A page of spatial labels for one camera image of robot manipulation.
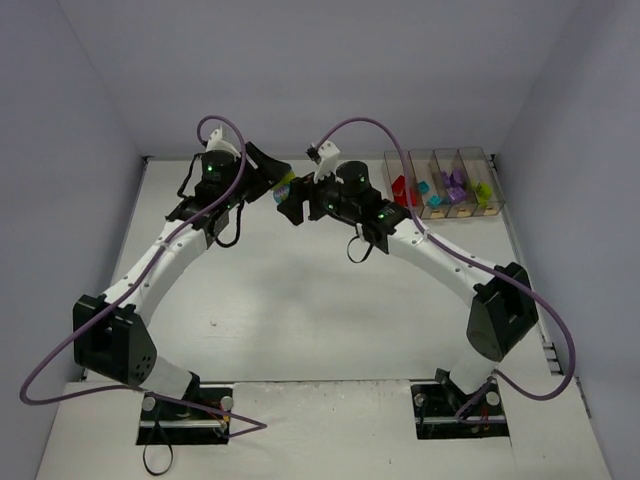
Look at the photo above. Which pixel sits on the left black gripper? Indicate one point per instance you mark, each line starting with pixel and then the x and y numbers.
pixel 261 167

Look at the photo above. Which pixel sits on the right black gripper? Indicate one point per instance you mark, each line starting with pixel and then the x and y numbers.
pixel 305 198

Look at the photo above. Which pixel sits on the teal green monster lego stack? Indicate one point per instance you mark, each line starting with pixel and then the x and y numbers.
pixel 281 190

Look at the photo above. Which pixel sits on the multicolour lego block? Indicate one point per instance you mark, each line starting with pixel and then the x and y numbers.
pixel 403 192

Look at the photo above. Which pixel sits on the teal square lego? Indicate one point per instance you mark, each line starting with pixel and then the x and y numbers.
pixel 434 202

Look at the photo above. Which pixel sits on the purple lego brick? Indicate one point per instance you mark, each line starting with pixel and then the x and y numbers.
pixel 457 195

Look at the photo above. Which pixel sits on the purple oval paw lego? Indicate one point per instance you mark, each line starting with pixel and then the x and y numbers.
pixel 457 178

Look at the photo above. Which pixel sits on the small lime green lego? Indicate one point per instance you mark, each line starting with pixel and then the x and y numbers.
pixel 483 192

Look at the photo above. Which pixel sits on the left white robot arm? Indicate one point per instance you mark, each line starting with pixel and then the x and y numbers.
pixel 112 336

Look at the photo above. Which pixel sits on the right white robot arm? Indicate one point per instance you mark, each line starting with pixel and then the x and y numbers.
pixel 501 313

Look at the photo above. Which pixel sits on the clear bin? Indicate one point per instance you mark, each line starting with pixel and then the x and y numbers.
pixel 479 169
pixel 429 180
pixel 394 167
pixel 448 159

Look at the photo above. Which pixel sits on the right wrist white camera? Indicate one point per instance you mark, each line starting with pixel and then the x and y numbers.
pixel 325 156

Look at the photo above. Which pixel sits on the wrist white camera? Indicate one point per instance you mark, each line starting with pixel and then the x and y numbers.
pixel 218 142
pixel 325 156

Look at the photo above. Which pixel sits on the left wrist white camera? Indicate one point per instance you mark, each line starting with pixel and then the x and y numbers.
pixel 218 142

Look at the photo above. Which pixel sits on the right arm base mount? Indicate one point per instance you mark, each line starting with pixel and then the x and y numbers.
pixel 443 412

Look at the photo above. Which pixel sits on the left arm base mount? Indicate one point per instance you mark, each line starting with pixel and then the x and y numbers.
pixel 162 422

